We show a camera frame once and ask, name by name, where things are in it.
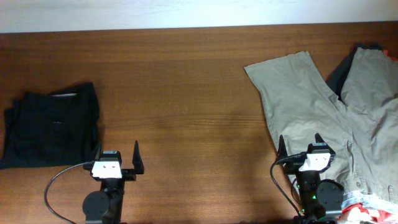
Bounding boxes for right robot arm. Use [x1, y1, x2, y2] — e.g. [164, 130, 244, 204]
[270, 134, 345, 224]

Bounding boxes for black garment under pile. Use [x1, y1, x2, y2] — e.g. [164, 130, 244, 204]
[326, 43, 383, 101]

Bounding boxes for khaki shorts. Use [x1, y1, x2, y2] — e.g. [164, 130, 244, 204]
[245, 49, 397, 203]

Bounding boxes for folded black pants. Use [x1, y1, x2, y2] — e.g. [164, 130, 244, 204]
[1, 82, 100, 169]

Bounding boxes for red white patterned garment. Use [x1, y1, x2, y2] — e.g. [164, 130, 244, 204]
[338, 191, 397, 224]

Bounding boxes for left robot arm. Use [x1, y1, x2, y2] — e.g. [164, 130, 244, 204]
[82, 141, 145, 224]

